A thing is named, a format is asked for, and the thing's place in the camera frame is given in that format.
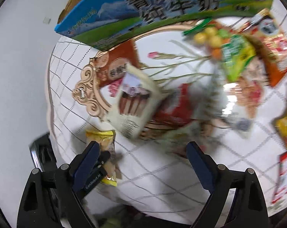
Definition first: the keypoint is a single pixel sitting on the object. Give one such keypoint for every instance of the yellow cracker bag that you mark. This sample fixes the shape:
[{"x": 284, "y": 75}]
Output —
[{"x": 106, "y": 141}]

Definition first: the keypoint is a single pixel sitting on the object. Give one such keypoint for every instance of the red snack packet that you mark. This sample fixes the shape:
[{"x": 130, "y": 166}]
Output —
[{"x": 176, "y": 110}]

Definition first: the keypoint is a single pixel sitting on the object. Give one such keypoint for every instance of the orange panda snack bag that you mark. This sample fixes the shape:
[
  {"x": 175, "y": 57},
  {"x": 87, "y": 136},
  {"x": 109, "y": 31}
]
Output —
[{"x": 270, "y": 42}]

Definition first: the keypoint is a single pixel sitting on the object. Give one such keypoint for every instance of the chocolate stick biscuit box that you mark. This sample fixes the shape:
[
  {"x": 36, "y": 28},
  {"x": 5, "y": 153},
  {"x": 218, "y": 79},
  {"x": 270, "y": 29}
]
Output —
[{"x": 136, "y": 102}]

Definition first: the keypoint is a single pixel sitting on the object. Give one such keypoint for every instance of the wall socket left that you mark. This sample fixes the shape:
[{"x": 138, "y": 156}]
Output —
[{"x": 46, "y": 20}]

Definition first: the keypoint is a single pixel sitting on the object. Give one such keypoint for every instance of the brown pastry packet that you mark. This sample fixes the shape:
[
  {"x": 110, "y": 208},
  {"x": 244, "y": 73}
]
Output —
[{"x": 112, "y": 65}]

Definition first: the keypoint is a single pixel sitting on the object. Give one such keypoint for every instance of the green candy bag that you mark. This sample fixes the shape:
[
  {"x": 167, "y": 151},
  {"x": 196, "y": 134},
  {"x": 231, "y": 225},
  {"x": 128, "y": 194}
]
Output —
[{"x": 231, "y": 49}]

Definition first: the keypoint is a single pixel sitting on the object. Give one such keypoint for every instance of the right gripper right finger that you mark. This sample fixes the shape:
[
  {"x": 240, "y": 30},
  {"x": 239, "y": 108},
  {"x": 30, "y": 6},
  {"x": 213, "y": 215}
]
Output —
[{"x": 203, "y": 165}]

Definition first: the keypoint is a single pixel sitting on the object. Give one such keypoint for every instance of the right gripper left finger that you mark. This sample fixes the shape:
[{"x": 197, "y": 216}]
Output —
[{"x": 82, "y": 165}]

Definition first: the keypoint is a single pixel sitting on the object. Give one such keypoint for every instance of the cardboard milk box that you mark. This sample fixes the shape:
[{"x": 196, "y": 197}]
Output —
[{"x": 104, "y": 24}]

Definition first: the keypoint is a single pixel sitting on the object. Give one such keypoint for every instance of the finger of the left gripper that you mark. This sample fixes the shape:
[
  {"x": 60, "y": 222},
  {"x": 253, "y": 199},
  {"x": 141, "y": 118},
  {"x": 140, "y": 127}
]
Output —
[{"x": 102, "y": 159}]

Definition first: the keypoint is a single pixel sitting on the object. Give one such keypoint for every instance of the small pale snack packet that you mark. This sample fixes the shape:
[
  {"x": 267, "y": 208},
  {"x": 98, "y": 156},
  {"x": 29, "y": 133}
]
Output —
[{"x": 175, "y": 141}]

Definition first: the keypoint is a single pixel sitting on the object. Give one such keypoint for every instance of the red panda snack bag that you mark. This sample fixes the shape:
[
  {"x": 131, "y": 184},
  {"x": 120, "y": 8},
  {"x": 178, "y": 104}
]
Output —
[{"x": 281, "y": 189}]

